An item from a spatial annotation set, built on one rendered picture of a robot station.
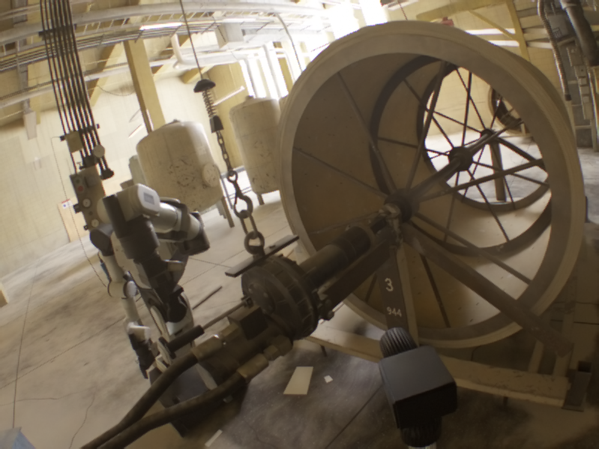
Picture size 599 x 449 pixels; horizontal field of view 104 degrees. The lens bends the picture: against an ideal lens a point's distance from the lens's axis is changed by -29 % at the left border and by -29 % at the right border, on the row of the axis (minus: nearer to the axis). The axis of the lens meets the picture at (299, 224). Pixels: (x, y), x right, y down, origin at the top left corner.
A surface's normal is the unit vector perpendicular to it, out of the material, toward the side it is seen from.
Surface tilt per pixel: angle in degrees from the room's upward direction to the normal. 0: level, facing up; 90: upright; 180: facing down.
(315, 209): 85
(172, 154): 90
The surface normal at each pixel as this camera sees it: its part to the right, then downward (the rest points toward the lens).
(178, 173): 0.31, 0.18
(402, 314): -0.68, 0.39
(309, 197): 0.68, 0.01
